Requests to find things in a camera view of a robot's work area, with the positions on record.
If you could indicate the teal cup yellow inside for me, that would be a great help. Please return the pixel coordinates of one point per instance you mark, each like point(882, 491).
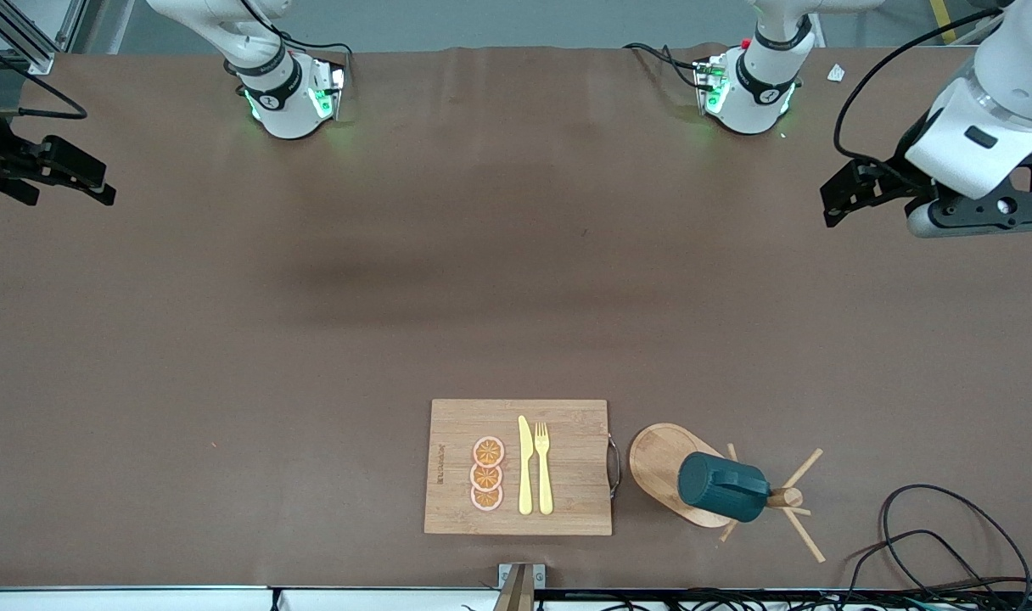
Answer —
point(720, 488)

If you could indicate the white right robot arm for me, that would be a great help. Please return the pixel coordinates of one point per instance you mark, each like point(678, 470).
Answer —
point(283, 102)

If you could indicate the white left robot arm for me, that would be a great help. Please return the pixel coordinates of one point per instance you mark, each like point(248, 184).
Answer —
point(754, 93)

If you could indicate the wooden mug rack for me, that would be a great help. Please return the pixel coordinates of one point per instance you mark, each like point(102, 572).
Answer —
point(652, 458)

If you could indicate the small white paper scrap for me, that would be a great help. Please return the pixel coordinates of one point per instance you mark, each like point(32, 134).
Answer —
point(836, 73)

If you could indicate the brown table mat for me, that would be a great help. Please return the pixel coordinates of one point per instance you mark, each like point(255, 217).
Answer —
point(312, 382)

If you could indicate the bamboo cutting board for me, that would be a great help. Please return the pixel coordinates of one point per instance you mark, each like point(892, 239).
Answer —
point(575, 475)

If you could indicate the yellow plastic fork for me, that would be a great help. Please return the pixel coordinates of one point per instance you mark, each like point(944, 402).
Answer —
point(544, 484)

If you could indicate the yellow plastic knife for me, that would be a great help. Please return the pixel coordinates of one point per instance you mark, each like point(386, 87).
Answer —
point(525, 475)

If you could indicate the orange slice toy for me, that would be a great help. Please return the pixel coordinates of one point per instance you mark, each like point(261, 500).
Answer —
point(485, 478)
point(486, 500)
point(488, 451)

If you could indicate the aluminium frame profile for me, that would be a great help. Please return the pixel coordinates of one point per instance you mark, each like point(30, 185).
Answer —
point(978, 21)
point(36, 51)

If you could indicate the white table edge rail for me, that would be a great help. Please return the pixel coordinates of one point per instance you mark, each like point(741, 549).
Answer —
point(143, 600)

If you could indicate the metal bracket with wooden post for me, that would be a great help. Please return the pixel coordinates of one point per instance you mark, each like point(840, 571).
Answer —
point(520, 594)

